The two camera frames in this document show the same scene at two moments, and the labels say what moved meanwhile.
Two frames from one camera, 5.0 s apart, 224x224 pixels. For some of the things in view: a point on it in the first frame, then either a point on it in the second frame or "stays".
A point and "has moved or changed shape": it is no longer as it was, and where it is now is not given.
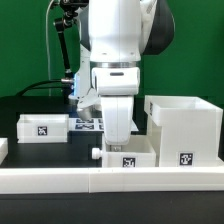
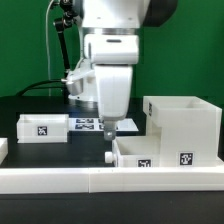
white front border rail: (111, 180) stays
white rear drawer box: (42, 128) stays
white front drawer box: (139, 152) has moved or changed shape
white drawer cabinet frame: (191, 132) stays
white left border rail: (4, 149) stays
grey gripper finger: (116, 148) → (110, 129)
